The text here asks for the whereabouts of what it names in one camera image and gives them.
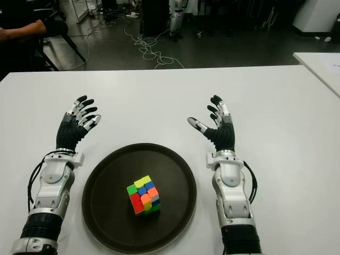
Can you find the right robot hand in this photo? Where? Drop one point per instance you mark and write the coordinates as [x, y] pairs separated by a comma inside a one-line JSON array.
[[223, 132]]

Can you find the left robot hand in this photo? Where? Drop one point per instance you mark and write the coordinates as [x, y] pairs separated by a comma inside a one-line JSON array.
[[67, 132]]

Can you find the multicoloured Rubik's cube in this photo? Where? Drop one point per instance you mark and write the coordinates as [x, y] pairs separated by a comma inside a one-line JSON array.
[[144, 195]]

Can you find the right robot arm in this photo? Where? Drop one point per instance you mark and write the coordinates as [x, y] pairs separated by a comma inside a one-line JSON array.
[[233, 202]]

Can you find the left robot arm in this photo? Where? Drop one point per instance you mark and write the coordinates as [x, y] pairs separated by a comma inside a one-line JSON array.
[[45, 196]]

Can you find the black chair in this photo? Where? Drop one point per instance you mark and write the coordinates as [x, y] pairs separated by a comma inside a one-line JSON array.
[[74, 47]]

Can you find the round dark brown tray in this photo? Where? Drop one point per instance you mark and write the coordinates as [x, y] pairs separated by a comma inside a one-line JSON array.
[[139, 197]]

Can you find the seated person black shirt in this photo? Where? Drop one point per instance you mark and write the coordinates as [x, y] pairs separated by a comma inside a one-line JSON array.
[[24, 27]]

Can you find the white side table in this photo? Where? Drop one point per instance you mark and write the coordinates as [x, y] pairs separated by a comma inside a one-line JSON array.
[[318, 69]]

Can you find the white shelf unit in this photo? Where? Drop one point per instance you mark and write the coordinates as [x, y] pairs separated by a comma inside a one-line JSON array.
[[79, 10]]

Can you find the white power strip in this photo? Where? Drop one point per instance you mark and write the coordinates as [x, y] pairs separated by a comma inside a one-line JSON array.
[[132, 14]]

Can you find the black cabinet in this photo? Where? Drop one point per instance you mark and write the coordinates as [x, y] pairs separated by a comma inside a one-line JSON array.
[[155, 16]]

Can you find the small white floor box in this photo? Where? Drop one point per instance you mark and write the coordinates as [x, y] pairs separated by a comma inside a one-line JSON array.
[[328, 38]]

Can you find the white machine base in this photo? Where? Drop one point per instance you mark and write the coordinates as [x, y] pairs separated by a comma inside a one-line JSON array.
[[316, 16]]

